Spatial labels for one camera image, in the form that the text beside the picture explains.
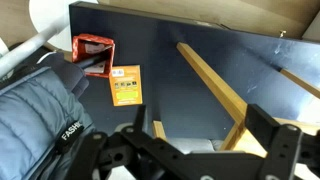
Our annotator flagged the light wooden table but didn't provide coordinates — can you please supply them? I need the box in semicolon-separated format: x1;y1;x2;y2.
152;41;320;159

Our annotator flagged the red patterned box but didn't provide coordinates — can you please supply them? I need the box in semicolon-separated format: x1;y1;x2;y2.
72;34;115;78

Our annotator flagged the orange card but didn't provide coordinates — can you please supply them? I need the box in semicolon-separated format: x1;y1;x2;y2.
109;65;143;106

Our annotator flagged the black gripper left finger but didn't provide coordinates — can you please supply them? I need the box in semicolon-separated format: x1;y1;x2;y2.
64;105;146;180

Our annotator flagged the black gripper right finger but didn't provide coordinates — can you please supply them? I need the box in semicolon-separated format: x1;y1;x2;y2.
245;104;302;180

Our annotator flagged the black low table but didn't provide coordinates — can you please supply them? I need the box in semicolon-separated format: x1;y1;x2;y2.
69;2;320;140

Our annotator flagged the blue-grey puffer jacket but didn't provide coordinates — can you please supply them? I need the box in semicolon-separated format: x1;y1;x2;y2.
0;53;95;180

